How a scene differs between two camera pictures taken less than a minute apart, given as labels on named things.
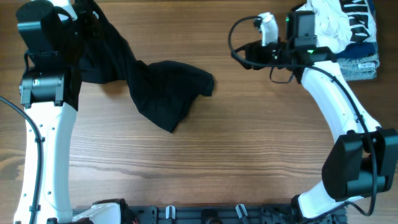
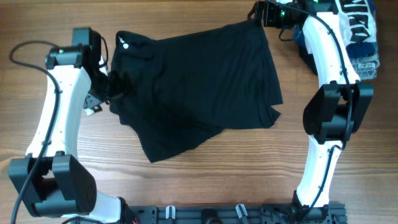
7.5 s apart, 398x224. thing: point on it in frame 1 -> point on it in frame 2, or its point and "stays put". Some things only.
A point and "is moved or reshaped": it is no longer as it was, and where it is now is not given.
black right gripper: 255,51 -> 269,20
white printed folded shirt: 339,23 stays put
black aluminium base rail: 244,214 stays put
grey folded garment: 362,68 stays put
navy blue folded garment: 358,50 stays put
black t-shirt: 94,53 is moved or reshaped
